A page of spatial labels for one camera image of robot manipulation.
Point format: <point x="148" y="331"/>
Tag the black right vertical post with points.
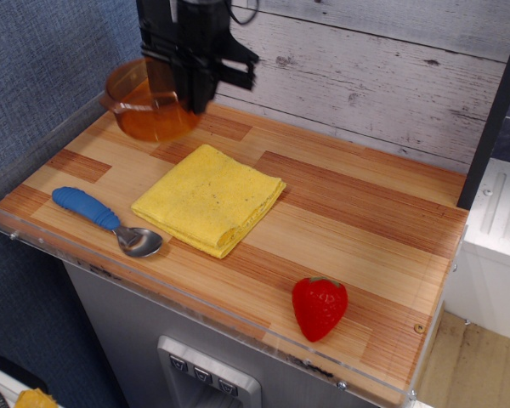
<point x="487" y="141"/>

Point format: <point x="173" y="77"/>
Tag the white ribbed side counter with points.
<point x="478" y="289"/>

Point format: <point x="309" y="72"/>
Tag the yellow object at corner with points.
<point x="35" y="398"/>

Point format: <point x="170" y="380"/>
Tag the red plastic strawberry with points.
<point x="318" y="304"/>

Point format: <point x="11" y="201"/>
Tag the orange transparent pot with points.
<point x="142" y="96"/>

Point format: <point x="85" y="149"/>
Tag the blue handled metal spoon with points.
<point x="134" y="242"/>

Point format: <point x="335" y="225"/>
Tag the grey toy fridge cabinet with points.
<point x="129" y="325"/>

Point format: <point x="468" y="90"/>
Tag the yellow folded towel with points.
<point x="209" y="201"/>

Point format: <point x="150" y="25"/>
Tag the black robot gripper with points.
<point x="207" y="53"/>

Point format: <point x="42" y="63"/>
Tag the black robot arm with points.
<point x="194" y="38"/>

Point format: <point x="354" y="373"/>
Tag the clear acrylic table guard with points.
<point x="384" y="226"/>

